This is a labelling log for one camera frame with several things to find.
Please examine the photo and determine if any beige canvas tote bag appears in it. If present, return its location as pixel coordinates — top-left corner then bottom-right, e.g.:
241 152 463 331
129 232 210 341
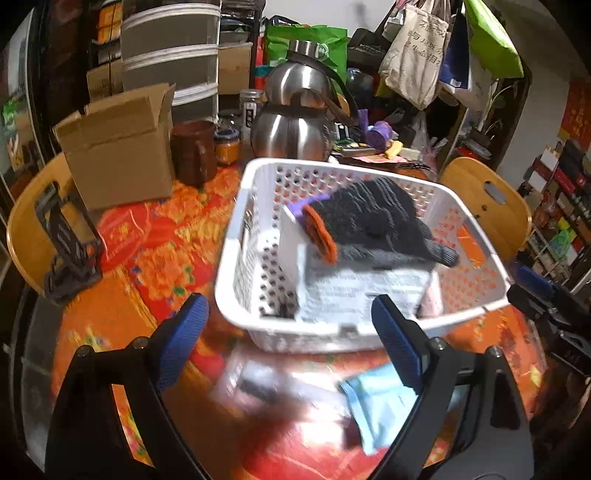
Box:
379 1 451 110

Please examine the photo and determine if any clear plastic zip bag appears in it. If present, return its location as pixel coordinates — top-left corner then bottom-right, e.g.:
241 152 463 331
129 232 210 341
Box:
211 347 352 424

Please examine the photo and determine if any stainless steel kettle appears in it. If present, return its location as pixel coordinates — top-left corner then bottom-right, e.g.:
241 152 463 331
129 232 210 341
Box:
250 40 359 161

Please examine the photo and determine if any white drawer tower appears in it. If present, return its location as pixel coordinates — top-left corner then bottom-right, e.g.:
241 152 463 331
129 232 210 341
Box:
120 1 221 123

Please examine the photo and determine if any wooden chair left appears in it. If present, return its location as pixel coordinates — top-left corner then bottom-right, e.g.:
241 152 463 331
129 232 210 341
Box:
7 154 92 300

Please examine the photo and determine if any green shopping bag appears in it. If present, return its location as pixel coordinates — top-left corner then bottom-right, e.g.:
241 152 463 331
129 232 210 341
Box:
264 22 350 84

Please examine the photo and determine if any dark brown mug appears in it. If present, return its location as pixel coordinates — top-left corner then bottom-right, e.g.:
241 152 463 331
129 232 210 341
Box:
170 120 217 187

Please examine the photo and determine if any glass spice jar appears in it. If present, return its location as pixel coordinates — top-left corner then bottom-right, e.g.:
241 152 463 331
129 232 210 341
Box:
239 89 264 137

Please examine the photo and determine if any brown cardboard box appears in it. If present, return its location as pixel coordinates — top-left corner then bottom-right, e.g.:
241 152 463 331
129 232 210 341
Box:
53 83 175 210

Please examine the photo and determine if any floral orange tablecloth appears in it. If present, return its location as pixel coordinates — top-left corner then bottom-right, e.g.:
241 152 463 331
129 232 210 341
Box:
51 166 546 479

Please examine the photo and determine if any light blue packet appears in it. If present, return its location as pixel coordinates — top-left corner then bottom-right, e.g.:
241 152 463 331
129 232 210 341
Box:
339 363 418 456

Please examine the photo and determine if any shelf with boxes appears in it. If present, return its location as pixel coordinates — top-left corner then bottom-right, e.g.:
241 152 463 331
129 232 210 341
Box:
518 139 590 294

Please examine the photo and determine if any lime green hanging bag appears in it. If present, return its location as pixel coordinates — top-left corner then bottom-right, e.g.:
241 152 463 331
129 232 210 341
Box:
464 0 524 79

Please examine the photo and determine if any small orange jar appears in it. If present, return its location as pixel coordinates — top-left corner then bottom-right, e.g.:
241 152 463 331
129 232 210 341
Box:
213 128 242 165

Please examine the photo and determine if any white printed foil packet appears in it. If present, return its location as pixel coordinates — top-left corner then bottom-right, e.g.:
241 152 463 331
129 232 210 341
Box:
294 245 435 325

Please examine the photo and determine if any purple tissue pack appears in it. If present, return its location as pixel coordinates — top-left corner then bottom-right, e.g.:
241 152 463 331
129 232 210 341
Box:
289 193 332 232

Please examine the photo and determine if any purple plastic scoop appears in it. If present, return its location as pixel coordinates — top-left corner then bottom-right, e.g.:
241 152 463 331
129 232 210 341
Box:
358 109 394 153

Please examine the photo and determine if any wooden chair right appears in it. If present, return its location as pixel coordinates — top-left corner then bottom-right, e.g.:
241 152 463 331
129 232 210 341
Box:
440 157 532 263

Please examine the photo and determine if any black phone stand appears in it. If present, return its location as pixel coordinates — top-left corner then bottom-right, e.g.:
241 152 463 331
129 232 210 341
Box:
34 180 103 304

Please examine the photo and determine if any black knit glove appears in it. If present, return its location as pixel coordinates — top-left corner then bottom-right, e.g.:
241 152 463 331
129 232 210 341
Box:
301 177 460 268

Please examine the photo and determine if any wooden chair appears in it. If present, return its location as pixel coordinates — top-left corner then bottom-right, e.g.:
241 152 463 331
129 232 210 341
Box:
440 157 532 263
7 154 92 300

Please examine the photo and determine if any red wall scroll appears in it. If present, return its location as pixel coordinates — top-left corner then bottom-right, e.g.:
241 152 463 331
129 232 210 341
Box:
558 78 591 152

